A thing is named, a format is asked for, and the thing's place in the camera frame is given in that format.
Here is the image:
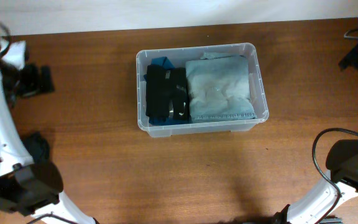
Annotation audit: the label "black garment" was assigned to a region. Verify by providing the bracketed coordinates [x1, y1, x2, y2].
[145, 63, 190, 122]

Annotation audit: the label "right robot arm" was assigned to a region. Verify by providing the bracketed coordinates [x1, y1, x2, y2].
[271, 128, 358, 224]

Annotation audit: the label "dark navy garment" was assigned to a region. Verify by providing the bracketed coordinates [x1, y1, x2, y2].
[22, 132, 50, 164]

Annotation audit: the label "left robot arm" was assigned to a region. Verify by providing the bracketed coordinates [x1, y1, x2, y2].
[0, 22, 97, 224]

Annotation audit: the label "teal blue garment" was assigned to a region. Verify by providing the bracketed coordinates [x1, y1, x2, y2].
[143, 56, 190, 126]

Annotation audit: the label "dark blue jeans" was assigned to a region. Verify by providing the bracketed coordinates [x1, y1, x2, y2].
[191, 111, 257, 123]

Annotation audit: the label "light blue jeans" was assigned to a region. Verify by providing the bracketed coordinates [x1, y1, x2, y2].
[185, 53, 255, 118]

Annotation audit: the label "clear plastic storage bin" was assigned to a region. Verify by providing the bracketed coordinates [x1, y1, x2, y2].
[135, 42, 269, 138]

